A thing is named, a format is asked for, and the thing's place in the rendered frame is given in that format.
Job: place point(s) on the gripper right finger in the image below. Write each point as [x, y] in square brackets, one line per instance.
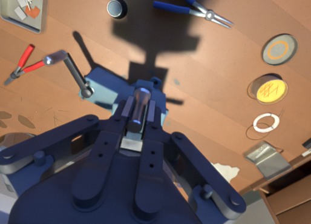
[150, 165]

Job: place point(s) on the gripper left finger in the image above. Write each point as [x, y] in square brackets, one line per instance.
[60, 133]

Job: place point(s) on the silver tommy bar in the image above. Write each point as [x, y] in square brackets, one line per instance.
[139, 107]

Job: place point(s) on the blue swivel vise body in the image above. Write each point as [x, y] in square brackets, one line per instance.
[104, 87]

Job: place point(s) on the grey steel plate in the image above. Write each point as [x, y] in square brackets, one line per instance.
[131, 145]

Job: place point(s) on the grey crank lever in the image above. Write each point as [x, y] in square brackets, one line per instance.
[75, 71]

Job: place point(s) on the white cloth scrap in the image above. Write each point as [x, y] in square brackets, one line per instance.
[226, 171]

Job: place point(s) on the grey folded metal sheet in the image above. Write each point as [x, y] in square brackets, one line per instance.
[269, 161]

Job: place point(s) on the orange paper piece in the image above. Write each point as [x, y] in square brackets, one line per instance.
[33, 12]

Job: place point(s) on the small white paper piece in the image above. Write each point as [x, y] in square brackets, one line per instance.
[20, 13]

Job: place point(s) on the grey metal tray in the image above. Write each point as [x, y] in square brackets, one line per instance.
[9, 14]

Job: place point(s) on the black round cup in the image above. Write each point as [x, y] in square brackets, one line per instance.
[116, 7]

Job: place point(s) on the brown wooden shelf unit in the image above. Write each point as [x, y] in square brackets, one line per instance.
[289, 184]

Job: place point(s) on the round tin with yellow lid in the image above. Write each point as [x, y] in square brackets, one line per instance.
[271, 90]

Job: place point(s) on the small white box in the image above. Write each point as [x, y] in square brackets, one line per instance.
[306, 153]

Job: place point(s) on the small black box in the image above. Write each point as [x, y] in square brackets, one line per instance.
[307, 144]

